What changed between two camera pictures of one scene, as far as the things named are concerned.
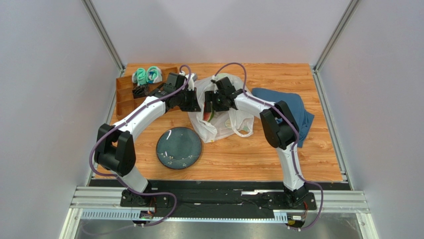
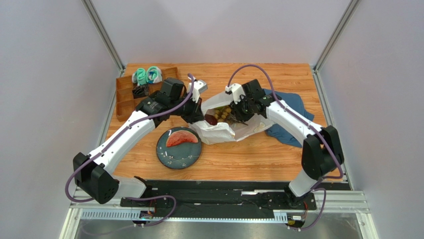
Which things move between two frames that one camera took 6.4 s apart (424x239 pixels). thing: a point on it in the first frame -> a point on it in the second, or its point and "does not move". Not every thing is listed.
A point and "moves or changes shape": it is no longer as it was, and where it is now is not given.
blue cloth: (302, 119) does not move
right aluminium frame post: (335, 36) does not move
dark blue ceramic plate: (178, 148) does not move
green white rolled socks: (153, 74) does not move
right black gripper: (210, 100) -> (241, 108)
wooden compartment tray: (125, 100) does not move
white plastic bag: (223, 123) moves or changes shape
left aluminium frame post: (105, 34) does not move
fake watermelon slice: (208, 116) -> (178, 137)
